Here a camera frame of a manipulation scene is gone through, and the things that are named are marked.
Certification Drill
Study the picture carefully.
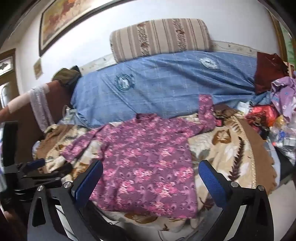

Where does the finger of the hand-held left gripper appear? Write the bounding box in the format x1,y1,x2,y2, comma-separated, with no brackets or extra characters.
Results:
18,159,46,173
46,163,73,179

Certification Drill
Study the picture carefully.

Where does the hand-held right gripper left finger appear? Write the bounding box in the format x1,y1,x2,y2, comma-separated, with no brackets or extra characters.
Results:
27,159,104,241

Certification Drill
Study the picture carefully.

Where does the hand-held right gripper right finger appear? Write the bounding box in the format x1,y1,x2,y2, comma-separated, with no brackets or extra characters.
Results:
198,159,275,241

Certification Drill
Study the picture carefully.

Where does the purple floral shirt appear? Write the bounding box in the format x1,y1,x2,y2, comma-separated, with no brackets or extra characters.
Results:
60,94,216,219

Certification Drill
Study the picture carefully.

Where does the beige leaf print blanket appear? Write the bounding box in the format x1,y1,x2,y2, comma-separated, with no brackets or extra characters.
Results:
32,109,278,232

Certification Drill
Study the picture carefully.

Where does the white lace cloth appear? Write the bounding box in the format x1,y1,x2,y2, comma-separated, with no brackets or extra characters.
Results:
29,85,56,132

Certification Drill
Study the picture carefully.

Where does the grey checked cloth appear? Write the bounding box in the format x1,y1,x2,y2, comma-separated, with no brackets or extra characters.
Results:
62,105,89,128

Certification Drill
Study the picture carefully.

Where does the brown wooden headboard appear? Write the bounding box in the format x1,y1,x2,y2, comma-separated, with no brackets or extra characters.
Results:
0,81,75,163

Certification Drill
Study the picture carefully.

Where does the wooden glass panel door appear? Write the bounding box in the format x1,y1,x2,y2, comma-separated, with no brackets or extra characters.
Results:
0,49,20,109

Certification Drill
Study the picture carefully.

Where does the red shiny packet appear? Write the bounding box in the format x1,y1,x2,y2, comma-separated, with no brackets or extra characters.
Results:
246,105,279,127

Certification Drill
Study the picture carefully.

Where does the pile of plastic packets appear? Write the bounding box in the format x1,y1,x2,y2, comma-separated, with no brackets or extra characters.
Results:
268,116,296,149

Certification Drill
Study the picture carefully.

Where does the olive green cloth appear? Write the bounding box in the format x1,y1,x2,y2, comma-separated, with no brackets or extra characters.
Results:
52,66,81,88

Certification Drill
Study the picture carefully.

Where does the blue plaid bed sheet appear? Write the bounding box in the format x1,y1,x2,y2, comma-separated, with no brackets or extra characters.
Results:
70,51,264,128

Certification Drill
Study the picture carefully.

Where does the lilac printed cloth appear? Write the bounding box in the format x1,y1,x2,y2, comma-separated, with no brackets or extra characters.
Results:
270,72,296,123

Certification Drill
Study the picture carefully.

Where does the striped beige cushion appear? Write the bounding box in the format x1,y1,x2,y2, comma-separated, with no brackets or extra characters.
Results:
109,19,212,63

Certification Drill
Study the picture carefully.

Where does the small wall plaque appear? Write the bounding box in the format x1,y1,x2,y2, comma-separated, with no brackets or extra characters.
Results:
33,58,43,80

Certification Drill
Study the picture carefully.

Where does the framed wall painting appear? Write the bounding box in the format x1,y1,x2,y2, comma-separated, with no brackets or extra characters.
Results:
39,0,121,57

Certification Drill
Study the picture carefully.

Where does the wooden frame with green panel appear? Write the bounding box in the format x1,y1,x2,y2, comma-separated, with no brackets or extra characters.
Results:
270,14,296,67

